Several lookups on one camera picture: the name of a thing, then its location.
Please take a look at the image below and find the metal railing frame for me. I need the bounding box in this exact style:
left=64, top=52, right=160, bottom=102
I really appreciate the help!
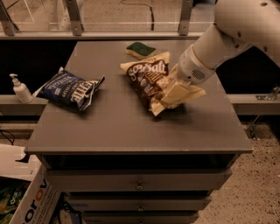
left=0, top=0, right=218, bottom=40

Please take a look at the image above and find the white pump bottle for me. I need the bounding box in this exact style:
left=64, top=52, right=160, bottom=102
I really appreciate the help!
left=10, top=73, right=34, bottom=104

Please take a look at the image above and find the green and yellow sponge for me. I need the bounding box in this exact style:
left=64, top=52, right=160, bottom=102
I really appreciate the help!
left=126, top=42, right=156, bottom=60

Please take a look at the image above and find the metal bracket on ledge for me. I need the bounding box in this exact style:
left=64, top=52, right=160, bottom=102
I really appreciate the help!
left=256, top=85, right=280, bottom=101

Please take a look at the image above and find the brown sea salt chip bag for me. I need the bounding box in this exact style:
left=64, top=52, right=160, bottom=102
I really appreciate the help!
left=119, top=51, right=207, bottom=117

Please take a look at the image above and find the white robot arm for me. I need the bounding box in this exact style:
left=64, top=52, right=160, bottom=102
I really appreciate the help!
left=160, top=0, right=280, bottom=106

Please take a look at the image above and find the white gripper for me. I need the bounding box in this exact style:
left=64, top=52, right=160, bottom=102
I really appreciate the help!
left=161, top=45, right=214, bottom=105

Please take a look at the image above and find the white cardboard box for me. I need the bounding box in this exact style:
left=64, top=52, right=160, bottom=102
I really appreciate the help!
left=0, top=143, right=60, bottom=224

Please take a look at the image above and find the black floor cable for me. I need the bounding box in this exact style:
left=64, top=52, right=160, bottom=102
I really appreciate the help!
left=120, top=0, right=155, bottom=32

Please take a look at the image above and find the grey drawer cabinet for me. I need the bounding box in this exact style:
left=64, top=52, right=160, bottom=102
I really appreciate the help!
left=27, top=41, right=252, bottom=224

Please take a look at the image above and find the round metal drawer knob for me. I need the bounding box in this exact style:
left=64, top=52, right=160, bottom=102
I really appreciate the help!
left=135, top=181, right=144, bottom=191

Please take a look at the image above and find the blue kettle chip bag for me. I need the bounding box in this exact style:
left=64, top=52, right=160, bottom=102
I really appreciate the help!
left=33, top=67, right=105, bottom=111

